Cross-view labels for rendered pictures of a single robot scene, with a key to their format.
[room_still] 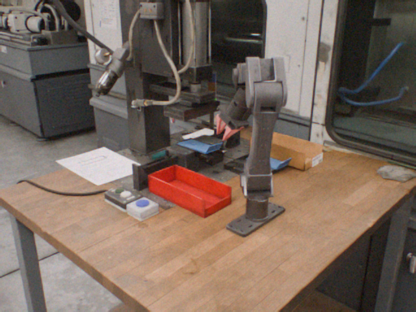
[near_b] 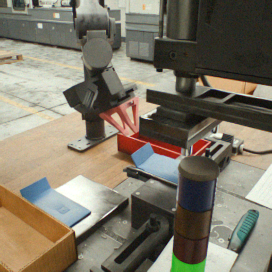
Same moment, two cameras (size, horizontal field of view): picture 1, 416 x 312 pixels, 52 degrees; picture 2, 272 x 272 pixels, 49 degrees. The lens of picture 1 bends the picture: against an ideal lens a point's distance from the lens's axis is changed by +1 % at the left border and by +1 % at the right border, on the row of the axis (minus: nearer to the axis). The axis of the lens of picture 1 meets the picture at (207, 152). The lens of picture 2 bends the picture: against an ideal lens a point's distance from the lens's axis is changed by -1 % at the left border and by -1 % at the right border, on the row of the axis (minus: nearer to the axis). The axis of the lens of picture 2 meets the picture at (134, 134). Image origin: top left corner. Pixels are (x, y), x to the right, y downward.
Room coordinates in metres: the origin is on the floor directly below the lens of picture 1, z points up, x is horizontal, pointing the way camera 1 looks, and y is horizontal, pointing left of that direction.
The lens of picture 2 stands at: (1.96, -0.11, 1.34)
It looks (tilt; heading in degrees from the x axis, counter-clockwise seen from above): 25 degrees down; 174
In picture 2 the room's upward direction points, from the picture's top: straight up
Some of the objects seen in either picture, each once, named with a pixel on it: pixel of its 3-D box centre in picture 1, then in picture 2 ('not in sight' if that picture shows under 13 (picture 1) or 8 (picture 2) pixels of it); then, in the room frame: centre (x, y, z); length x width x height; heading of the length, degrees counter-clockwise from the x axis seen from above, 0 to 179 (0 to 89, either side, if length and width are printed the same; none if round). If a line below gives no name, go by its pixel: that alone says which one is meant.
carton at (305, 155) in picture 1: (285, 150); (6, 236); (1.52, -0.30, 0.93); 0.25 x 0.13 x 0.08; 47
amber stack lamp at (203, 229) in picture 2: (211, 85); (193, 213); (1.73, -0.02, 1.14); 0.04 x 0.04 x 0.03
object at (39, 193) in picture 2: (268, 158); (54, 200); (1.42, -0.22, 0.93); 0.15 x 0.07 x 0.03; 46
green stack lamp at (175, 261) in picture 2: not in sight; (188, 262); (1.73, -0.02, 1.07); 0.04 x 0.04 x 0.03
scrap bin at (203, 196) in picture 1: (188, 189); (162, 146); (1.18, 0.06, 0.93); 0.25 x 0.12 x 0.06; 47
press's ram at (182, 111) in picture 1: (177, 77); (228, 70); (1.48, 0.10, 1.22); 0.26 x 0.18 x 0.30; 47
